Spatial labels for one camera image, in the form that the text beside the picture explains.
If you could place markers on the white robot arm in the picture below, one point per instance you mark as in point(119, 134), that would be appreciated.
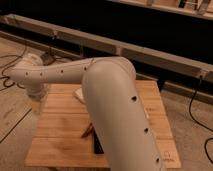
point(113, 102)

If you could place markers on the white rectangular block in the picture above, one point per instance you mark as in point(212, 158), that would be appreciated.
point(79, 95)

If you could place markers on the black rectangular device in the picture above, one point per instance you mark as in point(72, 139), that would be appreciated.
point(97, 146)

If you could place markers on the blue power adapter box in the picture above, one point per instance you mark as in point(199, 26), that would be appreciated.
point(47, 60)

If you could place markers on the wooden table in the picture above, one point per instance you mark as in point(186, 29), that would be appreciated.
point(58, 140)

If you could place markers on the long wooden shelf frame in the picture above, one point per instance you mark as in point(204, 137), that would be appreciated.
point(156, 59)

